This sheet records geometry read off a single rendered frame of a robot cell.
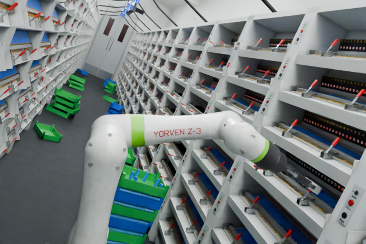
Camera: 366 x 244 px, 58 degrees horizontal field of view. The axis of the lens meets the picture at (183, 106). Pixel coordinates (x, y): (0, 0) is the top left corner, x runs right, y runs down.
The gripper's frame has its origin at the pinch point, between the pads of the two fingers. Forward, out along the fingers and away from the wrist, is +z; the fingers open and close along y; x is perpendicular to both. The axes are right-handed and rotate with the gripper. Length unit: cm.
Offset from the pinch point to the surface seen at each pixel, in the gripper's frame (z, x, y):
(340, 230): -1.4, -5.8, 21.7
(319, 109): -6.4, 26.3, -12.6
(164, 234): 13, -82, -96
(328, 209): 4.9, -3.4, 7.3
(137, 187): -29, -56, -75
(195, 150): 3, -27, -112
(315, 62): -9, 45, -29
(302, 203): 0.3, -7.3, 1.0
